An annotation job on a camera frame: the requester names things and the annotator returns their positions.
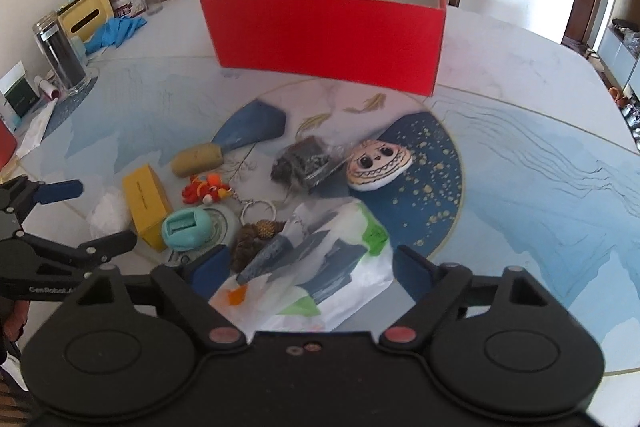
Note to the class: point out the teal plastic case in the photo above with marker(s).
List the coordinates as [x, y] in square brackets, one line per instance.
[185, 231]

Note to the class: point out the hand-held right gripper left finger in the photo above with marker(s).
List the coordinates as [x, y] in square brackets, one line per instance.
[210, 268]

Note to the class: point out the small ceramic cup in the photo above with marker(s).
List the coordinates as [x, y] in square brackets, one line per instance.
[594, 56]

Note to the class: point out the person's left hand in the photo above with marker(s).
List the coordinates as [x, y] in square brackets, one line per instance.
[12, 324]

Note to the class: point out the red cardboard box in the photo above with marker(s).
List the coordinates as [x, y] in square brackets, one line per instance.
[325, 37]

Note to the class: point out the white plastic wrapper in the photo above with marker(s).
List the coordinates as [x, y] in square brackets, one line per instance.
[35, 127]

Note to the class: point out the white printed plastic bag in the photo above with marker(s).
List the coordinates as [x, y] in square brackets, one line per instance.
[360, 232]

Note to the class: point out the dark item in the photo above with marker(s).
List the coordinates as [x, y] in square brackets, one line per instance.
[305, 164]

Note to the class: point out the tan sponge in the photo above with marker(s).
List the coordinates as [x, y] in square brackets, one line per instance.
[197, 159]

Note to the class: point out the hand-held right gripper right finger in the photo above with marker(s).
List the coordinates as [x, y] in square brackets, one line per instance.
[415, 267]

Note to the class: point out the blue cloth gloves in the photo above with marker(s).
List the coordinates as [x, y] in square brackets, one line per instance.
[112, 32]

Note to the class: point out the white tissue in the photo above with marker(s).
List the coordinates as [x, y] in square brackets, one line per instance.
[107, 213]

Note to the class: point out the beige monster face plush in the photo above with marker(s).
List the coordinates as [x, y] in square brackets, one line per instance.
[380, 164]

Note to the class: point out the dark glass jar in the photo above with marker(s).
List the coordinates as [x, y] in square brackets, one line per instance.
[57, 52]

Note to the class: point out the grey storage cabinet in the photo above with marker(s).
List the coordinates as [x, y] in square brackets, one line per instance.
[620, 54]

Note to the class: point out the grey clear gear toy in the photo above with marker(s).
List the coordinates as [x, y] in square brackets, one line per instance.
[226, 227]

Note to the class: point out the red object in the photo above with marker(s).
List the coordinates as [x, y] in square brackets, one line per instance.
[4, 144]

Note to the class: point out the pine cone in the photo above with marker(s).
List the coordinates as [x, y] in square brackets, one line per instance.
[252, 239]

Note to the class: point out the yellow tissue box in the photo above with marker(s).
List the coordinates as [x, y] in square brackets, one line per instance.
[82, 14]

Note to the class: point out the small orange cup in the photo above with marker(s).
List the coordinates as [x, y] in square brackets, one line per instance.
[616, 94]

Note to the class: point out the small white red tube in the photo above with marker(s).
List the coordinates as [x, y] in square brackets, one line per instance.
[46, 88]

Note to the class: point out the green white box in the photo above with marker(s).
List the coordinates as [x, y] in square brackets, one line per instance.
[17, 94]

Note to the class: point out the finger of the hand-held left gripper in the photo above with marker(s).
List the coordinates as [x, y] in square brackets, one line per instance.
[60, 190]
[102, 246]

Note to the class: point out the clear glass cup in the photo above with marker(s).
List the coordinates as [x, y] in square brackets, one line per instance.
[152, 1]

